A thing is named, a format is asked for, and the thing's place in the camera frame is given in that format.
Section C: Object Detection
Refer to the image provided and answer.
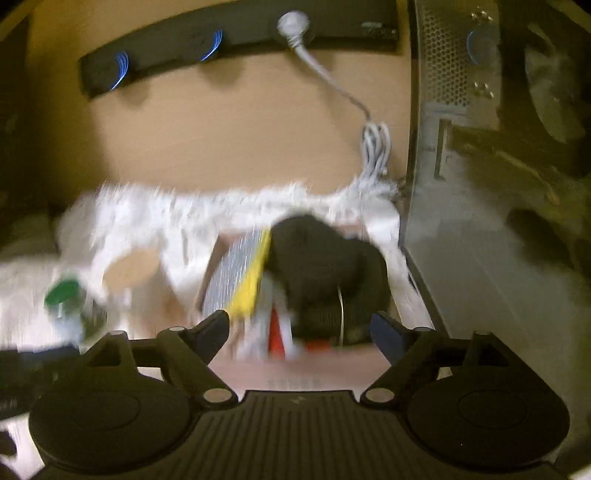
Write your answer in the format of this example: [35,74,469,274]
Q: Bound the pink cardboard box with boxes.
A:
[194,222,407,393]

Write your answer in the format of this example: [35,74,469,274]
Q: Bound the white power cable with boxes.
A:
[276,10,393,185]

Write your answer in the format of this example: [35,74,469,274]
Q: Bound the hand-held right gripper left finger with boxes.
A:
[78,310,238,409]

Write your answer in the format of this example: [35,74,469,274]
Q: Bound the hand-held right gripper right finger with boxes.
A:
[360,311,522,409]

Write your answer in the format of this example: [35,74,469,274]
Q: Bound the dark furniture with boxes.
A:
[0,28,51,250]

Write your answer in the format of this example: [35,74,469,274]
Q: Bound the black white striped knit hat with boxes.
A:
[265,213,391,347]

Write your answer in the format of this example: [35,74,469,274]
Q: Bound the grey computer case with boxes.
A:
[399,0,591,352]

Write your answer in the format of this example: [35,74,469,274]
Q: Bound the white fluffy blanket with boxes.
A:
[0,178,437,356]

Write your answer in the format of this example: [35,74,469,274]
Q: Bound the green lid glass jar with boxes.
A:
[44,277,109,344]

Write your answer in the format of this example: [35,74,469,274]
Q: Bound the grey and yellow sponge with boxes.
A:
[203,226,273,319]

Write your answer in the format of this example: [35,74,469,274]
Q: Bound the dark object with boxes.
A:
[0,344,88,416]

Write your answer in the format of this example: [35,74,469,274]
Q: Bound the black power strip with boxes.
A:
[78,7,400,100]

